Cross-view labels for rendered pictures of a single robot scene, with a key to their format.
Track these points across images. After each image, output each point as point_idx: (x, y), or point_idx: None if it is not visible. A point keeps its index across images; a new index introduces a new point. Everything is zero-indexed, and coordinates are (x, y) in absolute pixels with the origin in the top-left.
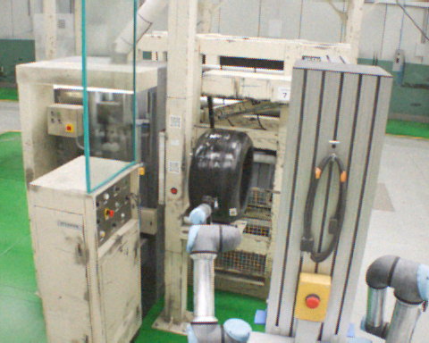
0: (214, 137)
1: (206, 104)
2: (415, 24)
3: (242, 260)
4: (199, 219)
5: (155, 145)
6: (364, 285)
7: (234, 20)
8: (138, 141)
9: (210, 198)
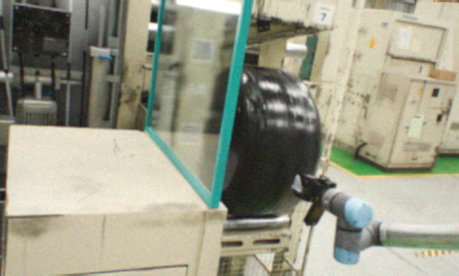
0: (270, 77)
1: (149, 34)
2: None
3: (218, 266)
4: (370, 217)
5: (116, 99)
6: (301, 261)
7: None
8: (101, 91)
9: (324, 178)
